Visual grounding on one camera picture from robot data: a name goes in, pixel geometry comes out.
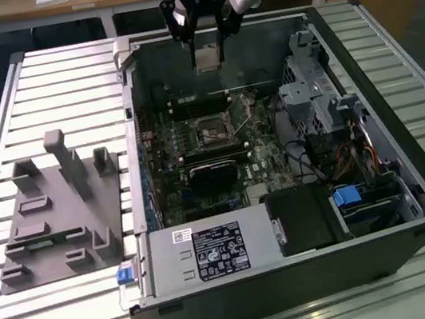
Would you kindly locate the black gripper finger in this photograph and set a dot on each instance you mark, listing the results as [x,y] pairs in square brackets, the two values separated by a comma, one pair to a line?
[225,24]
[194,53]

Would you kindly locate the silver CPU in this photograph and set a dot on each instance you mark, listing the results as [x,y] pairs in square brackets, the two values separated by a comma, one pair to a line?
[207,59]

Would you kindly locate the CPU socket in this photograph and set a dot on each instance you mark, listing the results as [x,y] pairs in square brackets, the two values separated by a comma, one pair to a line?
[214,131]

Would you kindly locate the RAM stick with white label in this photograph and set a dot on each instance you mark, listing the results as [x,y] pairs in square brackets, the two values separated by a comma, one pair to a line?
[187,99]

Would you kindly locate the metal drive cage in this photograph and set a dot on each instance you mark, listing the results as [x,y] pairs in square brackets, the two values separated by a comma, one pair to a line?
[307,92]

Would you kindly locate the black graphics card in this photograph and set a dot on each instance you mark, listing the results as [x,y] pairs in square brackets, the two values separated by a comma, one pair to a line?
[213,177]

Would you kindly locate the green motherboard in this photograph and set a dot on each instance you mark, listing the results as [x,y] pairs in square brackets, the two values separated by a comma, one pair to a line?
[269,158]

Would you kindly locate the small silver heat sink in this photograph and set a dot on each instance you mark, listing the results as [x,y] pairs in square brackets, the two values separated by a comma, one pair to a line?
[257,193]

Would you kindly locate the grey parts rack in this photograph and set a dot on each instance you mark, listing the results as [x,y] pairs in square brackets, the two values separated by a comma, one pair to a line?
[63,215]

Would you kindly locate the hard disk in blue carrier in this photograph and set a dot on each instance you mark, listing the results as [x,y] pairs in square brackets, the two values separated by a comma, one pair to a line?
[346,197]

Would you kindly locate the grey power supply unit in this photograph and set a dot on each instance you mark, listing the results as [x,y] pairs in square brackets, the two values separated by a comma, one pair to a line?
[164,264]

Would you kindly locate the blue case latch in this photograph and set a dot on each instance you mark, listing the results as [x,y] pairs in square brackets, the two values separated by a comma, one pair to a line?
[124,274]

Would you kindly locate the black PC case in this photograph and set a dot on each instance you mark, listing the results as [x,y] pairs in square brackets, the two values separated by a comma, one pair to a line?
[259,302]

